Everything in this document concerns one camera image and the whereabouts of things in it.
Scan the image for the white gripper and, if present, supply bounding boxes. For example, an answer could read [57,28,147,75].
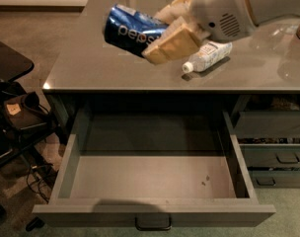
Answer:
[142,0,256,64]

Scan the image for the blue pepsi can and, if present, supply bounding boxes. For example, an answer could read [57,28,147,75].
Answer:
[103,4,168,57]

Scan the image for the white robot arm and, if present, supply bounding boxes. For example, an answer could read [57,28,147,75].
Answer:
[142,0,300,64]

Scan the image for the open grey top drawer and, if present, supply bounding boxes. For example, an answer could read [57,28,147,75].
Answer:
[34,110,275,228]

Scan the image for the grey middle drawer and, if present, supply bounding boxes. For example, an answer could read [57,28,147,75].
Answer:
[240,144,300,168]

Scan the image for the grey bottom drawer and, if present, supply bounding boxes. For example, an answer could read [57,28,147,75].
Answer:
[249,171,300,188]

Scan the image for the clear plastic water bottle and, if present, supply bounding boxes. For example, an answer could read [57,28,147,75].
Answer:
[182,41,233,73]

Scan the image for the grey counter cabinet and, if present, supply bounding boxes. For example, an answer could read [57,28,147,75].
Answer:
[43,0,300,138]

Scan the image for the black office chair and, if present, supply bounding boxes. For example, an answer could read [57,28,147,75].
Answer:
[0,41,54,168]

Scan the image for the dark bag with tag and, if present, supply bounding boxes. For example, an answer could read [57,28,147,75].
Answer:
[3,92,50,131]

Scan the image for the metal drawer handle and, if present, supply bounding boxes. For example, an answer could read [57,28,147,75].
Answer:
[134,216,172,231]

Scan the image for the black floor cable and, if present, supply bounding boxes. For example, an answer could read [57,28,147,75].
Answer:
[25,163,54,204]

